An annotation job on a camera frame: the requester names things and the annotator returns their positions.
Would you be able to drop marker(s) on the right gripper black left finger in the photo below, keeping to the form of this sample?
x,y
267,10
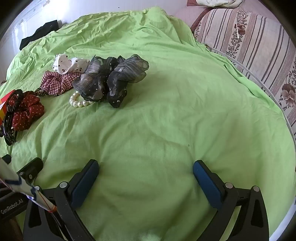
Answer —
x,y
64,224

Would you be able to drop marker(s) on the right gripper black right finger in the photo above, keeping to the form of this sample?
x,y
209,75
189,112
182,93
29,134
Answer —
x,y
251,222

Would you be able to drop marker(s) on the red polka dot scrunchie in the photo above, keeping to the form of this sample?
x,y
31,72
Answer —
x,y
25,108

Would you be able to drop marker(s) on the red plaid scrunchie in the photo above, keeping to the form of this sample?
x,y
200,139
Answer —
x,y
55,84

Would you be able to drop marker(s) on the white cherry print scrunchie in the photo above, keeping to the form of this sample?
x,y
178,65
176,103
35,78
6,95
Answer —
x,y
64,65

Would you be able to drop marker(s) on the grey black organza scrunchie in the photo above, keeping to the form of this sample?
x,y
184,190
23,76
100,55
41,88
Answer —
x,y
107,79

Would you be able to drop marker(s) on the rhinestone butterfly hair comb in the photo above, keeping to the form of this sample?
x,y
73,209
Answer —
x,y
7,130

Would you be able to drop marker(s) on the red white tray box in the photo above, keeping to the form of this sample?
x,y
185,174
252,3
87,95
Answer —
x,y
3,106

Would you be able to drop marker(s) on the green bed sheet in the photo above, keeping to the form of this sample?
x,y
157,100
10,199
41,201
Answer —
x,y
192,105

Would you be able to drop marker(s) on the striped floral sofa cushion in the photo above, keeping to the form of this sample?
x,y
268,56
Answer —
x,y
259,48

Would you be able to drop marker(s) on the white patterned cloth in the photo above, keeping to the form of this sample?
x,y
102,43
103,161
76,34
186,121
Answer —
x,y
229,4

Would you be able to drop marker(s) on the black cloth at wall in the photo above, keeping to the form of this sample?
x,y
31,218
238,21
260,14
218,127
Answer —
x,y
40,32

